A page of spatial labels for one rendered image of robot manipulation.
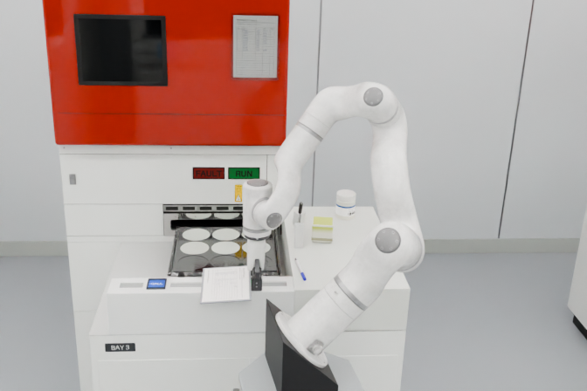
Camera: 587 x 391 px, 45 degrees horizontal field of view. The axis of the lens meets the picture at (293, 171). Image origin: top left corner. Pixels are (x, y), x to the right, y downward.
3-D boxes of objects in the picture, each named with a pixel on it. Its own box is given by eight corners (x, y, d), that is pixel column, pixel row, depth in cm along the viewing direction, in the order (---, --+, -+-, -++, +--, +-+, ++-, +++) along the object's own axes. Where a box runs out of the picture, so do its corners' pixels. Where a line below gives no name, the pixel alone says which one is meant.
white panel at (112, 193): (68, 239, 269) (59, 139, 255) (281, 237, 276) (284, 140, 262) (66, 243, 266) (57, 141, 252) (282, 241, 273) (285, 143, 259)
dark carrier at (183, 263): (179, 228, 264) (179, 227, 264) (272, 228, 267) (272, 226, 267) (172, 273, 232) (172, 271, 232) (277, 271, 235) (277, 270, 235)
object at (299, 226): (292, 240, 241) (293, 204, 237) (303, 240, 241) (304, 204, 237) (293, 249, 235) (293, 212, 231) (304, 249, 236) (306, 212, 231)
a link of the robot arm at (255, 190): (277, 228, 205) (264, 216, 212) (279, 186, 200) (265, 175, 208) (251, 233, 201) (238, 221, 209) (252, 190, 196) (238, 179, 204)
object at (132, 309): (113, 317, 219) (111, 277, 215) (291, 315, 224) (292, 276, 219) (108, 334, 211) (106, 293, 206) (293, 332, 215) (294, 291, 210)
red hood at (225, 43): (94, 92, 318) (85, -46, 297) (275, 94, 325) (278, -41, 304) (54, 146, 248) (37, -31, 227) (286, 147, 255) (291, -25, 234)
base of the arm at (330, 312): (334, 379, 187) (384, 332, 186) (289, 347, 177) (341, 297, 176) (310, 334, 204) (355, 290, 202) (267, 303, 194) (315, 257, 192)
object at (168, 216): (164, 234, 269) (163, 211, 266) (279, 234, 273) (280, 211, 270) (163, 236, 268) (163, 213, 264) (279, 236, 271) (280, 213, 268)
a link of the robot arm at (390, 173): (373, 270, 183) (388, 277, 198) (419, 264, 179) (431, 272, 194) (355, 92, 197) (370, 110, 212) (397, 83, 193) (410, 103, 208)
